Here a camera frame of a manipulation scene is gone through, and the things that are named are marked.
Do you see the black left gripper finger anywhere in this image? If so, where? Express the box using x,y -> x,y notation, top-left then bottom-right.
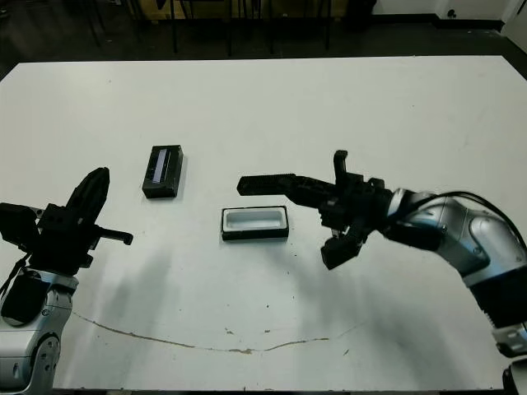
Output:
65,167 -> 104,218
83,167 -> 111,226

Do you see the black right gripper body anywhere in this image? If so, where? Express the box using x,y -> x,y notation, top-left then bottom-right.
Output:
319,151 -> 396,248

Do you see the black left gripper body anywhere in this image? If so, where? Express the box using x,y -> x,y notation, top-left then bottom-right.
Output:
31,202 -> 133,272

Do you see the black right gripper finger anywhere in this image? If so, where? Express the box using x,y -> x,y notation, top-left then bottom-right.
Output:
287,189 -> 331,209
283,173 -> 342,194

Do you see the black box lid striped print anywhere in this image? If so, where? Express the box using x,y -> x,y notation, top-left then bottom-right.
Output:
141,144 -> 185,200

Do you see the black box base white insert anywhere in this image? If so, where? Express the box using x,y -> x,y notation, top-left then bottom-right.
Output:
221,204 -> 289,243

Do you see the black mesh chair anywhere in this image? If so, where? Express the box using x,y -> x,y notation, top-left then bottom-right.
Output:
224,0 -> 333,57

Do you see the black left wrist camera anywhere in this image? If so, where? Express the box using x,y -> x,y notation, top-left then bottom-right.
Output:
0,202 -> 40,250

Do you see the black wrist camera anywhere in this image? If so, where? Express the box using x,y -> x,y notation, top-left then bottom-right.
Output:
319,236 -> 364,272
0,202 -> 40,250

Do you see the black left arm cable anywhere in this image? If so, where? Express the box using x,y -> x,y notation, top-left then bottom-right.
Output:
0,250 -> 34,297

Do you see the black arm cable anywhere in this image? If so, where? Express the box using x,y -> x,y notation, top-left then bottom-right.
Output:
0,250 -> 34,297
413,188 -> 527,248

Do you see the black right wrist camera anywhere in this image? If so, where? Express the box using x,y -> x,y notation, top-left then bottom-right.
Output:
319,236 -> 364,272

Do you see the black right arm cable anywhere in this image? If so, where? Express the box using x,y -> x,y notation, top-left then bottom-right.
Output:
413,188 -> 527,248

